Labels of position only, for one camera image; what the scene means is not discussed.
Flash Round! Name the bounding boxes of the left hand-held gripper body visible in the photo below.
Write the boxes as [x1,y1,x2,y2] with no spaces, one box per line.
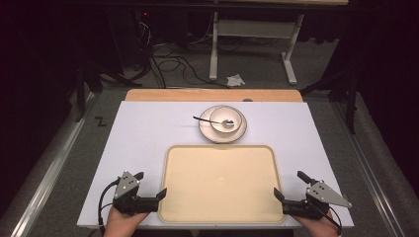
[112,170,160,217]

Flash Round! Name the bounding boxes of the black metal stand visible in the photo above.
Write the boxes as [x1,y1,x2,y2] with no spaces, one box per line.
[73,60,143,123]
[298,63,361,135]

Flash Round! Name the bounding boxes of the beige plastic tray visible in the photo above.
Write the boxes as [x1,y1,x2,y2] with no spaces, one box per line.
[157,143,288,225]

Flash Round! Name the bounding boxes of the metal spoon with dark handle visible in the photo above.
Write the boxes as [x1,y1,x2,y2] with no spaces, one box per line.
[192,115,236,129]

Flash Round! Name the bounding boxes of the crumpled white paper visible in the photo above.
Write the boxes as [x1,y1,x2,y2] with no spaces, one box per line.
[225,73,247,88]

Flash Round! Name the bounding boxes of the black floor cable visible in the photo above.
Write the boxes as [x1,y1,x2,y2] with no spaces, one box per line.
[149,53,231,90]

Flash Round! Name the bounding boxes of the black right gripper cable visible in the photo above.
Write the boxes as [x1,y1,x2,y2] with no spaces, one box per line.
[309,201,344,237]

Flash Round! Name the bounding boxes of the dark computer tower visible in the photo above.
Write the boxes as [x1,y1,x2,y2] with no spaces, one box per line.
[108,8,153,68]

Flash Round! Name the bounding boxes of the white metal desk frame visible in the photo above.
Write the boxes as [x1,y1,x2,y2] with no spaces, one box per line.
[209,0,350,86]

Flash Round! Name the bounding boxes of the person's right hand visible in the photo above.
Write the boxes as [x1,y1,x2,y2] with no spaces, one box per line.
[291,210,341,237]

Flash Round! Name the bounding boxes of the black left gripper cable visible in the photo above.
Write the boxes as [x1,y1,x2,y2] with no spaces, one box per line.
[97,178,121,236]

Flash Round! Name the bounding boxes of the aluminium floor rail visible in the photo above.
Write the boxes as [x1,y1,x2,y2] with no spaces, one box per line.
[330,101,407,237]
[11,91,97,237]

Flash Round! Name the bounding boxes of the white bowl with dark rim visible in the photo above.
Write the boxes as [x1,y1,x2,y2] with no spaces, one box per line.
[209,106,243,135]

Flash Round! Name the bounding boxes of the person's left hand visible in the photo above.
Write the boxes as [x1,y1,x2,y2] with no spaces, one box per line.
[103,206,150,237]

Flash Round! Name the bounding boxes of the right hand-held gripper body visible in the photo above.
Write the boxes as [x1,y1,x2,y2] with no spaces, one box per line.
[282,179,353,221]

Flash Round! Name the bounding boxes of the white table mat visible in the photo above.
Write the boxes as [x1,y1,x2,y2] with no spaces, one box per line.
[76,100,356,230]

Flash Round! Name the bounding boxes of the white hanging cables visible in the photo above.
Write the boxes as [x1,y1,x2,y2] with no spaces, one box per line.
[188,11,215,46]

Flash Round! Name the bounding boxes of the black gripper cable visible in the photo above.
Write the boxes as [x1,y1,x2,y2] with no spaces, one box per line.
[97,178,121,236]
[309,201,344,237]

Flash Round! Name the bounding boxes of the white plate with dark rim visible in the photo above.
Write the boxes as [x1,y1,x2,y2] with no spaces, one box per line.
[198,105,248,145]

